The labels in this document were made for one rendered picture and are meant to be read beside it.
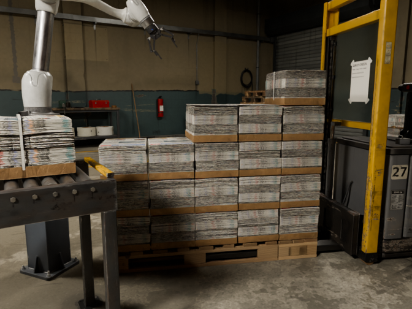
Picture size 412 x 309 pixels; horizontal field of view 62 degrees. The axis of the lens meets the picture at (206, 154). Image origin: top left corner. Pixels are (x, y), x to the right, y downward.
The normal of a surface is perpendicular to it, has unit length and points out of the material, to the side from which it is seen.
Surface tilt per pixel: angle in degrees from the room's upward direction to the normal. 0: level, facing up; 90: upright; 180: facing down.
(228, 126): 90
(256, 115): 90
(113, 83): 90
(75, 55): 90
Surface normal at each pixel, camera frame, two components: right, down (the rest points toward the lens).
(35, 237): -0.40, 0.14
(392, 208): 0.17, 0.16
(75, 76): 0.51, 0.14
